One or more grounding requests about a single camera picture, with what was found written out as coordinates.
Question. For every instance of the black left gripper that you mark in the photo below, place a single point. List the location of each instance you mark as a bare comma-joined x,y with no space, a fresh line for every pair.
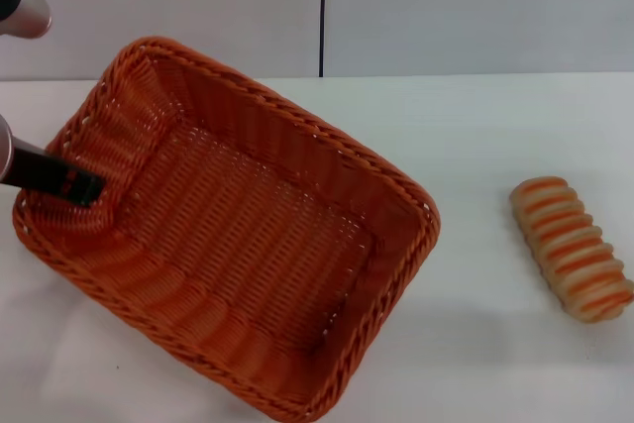
37,168

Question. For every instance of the orange woven plastic basket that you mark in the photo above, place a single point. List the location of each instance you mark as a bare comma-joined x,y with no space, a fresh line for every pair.
238,254

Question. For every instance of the striped spiral bread roll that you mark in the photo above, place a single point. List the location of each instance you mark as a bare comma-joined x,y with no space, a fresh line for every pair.
569,249

